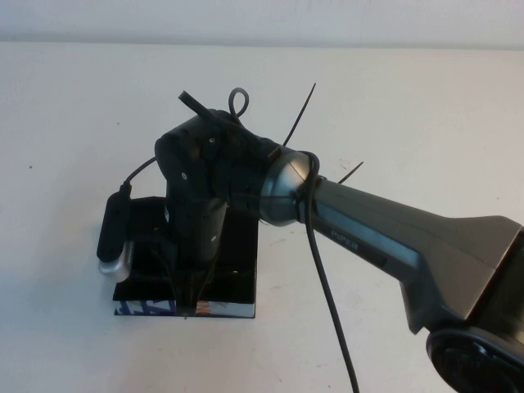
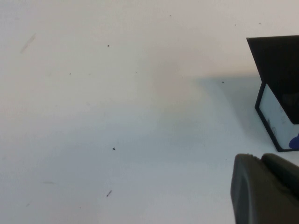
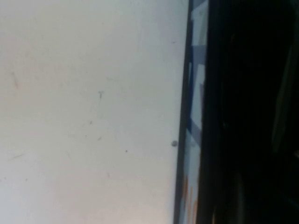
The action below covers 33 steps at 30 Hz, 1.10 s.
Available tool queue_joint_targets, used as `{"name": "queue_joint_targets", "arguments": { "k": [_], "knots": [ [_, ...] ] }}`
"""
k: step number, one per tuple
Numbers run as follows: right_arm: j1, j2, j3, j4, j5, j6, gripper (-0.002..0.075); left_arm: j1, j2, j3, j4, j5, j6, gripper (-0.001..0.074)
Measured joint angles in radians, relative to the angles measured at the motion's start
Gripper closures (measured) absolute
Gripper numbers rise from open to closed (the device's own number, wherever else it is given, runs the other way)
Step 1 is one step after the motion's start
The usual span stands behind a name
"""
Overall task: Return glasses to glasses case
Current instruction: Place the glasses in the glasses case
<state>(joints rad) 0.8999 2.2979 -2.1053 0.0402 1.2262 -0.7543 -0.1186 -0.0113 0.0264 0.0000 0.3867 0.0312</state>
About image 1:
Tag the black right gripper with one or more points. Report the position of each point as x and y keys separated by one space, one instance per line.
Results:
x=192 y=184

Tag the black glasses case printed sides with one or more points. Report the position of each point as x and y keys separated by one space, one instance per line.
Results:
x=237 y=262

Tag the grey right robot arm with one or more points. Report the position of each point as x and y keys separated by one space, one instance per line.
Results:
x=409 y=233

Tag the black zip tie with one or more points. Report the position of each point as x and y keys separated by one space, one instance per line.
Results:
x=301 y=112
x=352 y=173

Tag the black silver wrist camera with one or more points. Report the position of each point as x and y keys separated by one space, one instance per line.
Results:
x=112 y=229

